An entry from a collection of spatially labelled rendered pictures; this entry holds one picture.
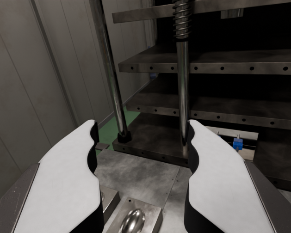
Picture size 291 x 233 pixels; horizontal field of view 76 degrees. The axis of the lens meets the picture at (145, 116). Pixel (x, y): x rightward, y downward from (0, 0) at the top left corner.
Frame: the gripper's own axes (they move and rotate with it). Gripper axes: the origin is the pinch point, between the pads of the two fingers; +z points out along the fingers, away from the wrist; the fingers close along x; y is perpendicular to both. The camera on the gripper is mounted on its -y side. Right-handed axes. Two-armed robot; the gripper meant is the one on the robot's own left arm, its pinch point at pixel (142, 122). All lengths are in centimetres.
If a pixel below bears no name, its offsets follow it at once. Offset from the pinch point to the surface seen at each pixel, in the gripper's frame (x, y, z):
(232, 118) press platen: 46, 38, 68
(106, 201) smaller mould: -14, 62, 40
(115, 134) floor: -35, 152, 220
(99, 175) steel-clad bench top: -21, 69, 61
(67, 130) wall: -92, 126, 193
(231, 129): 46, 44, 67
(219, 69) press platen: 36, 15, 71
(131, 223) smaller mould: -3, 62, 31
